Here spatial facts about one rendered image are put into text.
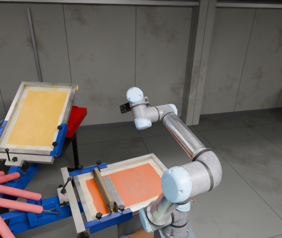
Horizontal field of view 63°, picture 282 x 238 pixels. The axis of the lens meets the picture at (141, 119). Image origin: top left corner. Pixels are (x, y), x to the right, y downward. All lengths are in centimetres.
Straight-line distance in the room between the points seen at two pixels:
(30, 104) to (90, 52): 210
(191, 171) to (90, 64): 377
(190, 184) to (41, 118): 183
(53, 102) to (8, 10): 227
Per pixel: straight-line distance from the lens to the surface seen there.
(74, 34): 433
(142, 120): 106
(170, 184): 84
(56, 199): 186
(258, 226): 330
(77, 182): 203
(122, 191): 195
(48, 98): 252
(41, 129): 233
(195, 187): 83
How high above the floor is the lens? 230
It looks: 26 degrees down
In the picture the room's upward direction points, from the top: 1 degrees clockwise
